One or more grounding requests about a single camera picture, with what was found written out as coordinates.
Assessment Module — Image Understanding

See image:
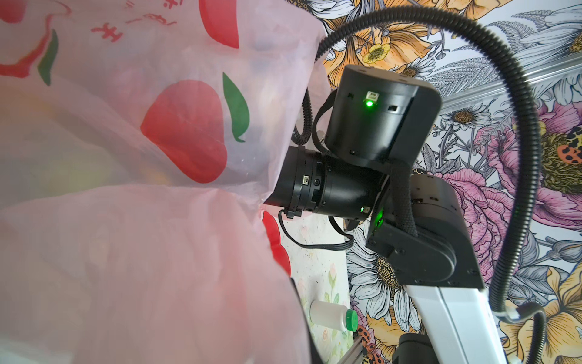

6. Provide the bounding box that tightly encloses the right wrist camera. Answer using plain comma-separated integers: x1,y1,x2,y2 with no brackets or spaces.
324,65,442,171

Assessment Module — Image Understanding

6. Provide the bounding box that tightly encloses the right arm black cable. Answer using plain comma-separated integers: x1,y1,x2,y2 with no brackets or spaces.
290,4,547,364

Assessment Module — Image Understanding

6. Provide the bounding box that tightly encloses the pink plastic bag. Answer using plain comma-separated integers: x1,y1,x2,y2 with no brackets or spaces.
1,1,326,363

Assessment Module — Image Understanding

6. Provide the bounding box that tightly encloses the white bottle green cap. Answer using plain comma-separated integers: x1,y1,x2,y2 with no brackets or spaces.
309,300,359,332

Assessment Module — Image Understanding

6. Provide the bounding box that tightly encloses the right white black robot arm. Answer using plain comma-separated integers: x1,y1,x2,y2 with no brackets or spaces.
267,147,506,363

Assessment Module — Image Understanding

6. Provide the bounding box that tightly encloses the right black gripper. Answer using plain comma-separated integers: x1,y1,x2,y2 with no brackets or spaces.
265,147,385,221

